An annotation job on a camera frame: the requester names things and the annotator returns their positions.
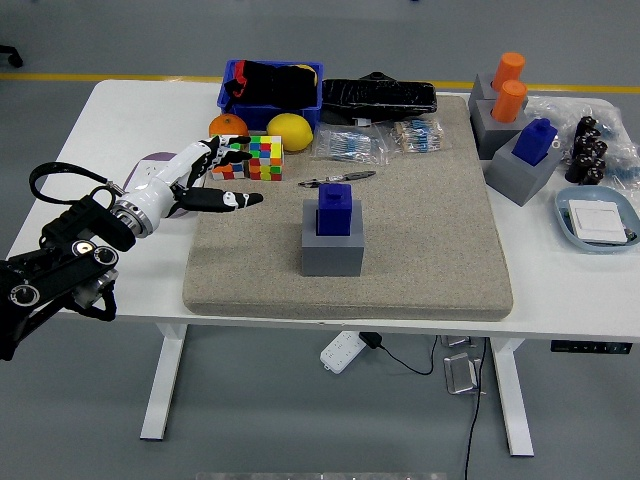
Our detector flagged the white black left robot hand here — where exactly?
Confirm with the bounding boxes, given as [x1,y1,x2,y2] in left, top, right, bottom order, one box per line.
[119,134,265,227]

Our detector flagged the blue square seal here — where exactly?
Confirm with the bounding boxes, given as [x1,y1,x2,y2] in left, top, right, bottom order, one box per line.
[511,117,559,168]
[316,182,354,237]

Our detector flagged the grey square seal holder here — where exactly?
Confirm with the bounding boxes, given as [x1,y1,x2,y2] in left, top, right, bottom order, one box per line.
[301,198,365,278]
[484,134,565,208]

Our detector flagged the grey round seal holder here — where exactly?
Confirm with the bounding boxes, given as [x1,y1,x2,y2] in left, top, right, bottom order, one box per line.
[468,72,530,112]
[468,98,531,161]

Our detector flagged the colourful puzzle cube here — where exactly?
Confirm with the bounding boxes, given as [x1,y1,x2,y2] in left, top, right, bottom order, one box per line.
[247,134,285,182]
[209,133,250,181]

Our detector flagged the orange fruit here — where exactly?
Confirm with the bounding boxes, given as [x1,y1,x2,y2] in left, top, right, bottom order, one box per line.
[208,113,251,145]

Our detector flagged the blue plastic bin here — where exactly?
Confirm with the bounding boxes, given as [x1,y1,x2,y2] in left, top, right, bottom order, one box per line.
[216,58,325,132]

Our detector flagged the yellow lemon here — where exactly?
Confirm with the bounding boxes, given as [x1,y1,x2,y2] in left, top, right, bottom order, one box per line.
[266,112,315,153]

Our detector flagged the black cloth with red trim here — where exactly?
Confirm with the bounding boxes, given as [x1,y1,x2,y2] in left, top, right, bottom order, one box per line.
[223,59,320,109]

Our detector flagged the black pen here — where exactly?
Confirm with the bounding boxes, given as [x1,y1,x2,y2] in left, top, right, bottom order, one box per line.
[298,170,377,189]

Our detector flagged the clear bag blue resistors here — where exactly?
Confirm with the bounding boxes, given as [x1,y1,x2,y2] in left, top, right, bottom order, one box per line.
[599,134,640,192]
[309,123,390,167]

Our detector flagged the black chair base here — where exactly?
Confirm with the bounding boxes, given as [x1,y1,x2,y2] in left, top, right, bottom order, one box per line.
[0,44,25,69]

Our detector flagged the white table leg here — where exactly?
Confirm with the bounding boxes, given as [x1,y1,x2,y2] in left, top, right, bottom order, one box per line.
[139,323,189,441]
[489,338,535,457]

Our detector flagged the black plastic wrapped package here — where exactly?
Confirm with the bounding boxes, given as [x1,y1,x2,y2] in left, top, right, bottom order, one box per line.
[321,71,439,126]

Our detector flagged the white power strip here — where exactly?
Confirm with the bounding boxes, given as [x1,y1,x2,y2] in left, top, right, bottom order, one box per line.
[319,330,365,375]

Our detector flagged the clear bag brown resistors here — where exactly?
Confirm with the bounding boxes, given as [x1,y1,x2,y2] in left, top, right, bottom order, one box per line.
[382,118,454,155]

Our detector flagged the grey-brown mat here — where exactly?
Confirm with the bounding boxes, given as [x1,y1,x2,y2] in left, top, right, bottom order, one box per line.
[182,94,515,323]

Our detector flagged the clear bag of metal parts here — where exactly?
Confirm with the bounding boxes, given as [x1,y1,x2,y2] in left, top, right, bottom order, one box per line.
[524,94,626,151]

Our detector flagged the light blue tray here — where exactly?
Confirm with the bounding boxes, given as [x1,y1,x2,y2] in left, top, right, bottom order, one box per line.
[554,186,640,256]

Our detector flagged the black table control panel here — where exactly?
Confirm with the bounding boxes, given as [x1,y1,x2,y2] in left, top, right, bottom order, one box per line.
[550,340,634,355]

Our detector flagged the black plug with cord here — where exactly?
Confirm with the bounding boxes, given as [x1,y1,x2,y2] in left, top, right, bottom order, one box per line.
[358,331,439,376]

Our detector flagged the black floor cable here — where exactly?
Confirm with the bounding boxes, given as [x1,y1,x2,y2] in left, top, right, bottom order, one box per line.
[463,337,489,480]

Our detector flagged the white wall switch panel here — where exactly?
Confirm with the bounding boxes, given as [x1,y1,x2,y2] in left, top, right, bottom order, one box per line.
[567,199,630,245]

